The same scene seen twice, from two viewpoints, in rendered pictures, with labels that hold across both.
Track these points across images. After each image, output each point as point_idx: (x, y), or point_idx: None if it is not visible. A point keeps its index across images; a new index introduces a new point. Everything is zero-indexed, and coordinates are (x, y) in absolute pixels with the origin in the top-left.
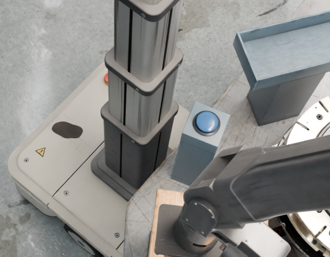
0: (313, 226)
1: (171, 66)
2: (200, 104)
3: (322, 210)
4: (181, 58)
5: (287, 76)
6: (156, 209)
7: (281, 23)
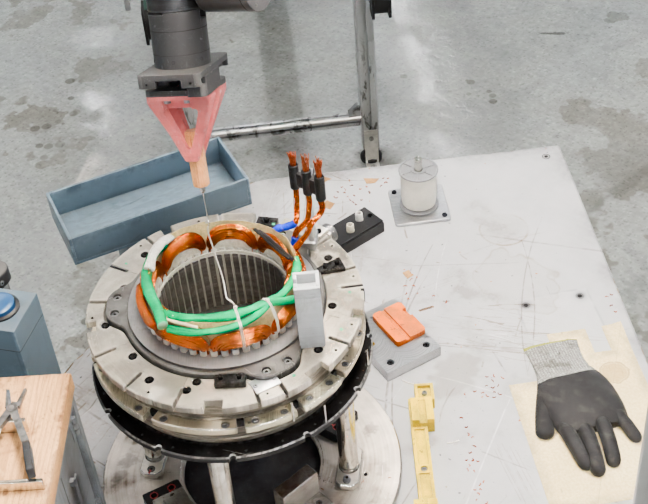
0: (121, 375)
1: None
2: None
3: (137, 356)
4: (4, 271)
5: (121, 232)
6: None
7: (112, 172)
